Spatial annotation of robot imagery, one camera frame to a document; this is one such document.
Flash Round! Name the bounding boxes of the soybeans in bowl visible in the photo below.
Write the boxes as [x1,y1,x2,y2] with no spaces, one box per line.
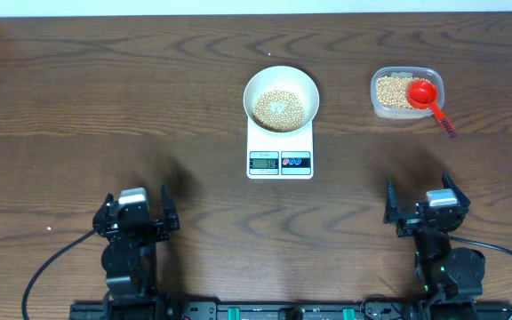
[252,90,305,132]

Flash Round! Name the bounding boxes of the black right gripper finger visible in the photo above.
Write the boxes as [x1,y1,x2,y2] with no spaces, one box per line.
[442,172,470,207]
[383,180,399,224]

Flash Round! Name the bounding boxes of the clear plastic container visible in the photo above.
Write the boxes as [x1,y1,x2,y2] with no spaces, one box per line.
[370,66,445,120]

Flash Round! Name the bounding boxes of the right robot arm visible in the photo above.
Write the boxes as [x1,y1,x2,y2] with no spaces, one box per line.
[383,172,485,319]

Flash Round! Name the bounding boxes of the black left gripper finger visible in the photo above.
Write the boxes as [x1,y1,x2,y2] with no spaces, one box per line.
[92,193,114,236]
[161,185,180,231]

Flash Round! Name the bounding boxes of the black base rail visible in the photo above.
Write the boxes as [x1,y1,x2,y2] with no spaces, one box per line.
[68,300,512,320]

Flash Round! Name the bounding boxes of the red plastic scoop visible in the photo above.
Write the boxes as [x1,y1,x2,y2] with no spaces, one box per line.
[406,80,457,139]

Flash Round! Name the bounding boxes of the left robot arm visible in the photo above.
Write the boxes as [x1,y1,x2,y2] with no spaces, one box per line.
[92,186,180,319]

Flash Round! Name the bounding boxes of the soybeans pile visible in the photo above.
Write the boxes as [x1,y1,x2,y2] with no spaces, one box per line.
[375,76,428,109]

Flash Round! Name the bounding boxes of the white digital kitchen scale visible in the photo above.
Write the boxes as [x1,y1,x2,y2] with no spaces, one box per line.
[246,119,315,180]

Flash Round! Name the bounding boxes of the cream bowl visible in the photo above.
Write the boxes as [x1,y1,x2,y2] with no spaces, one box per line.
[243,66,320,130]

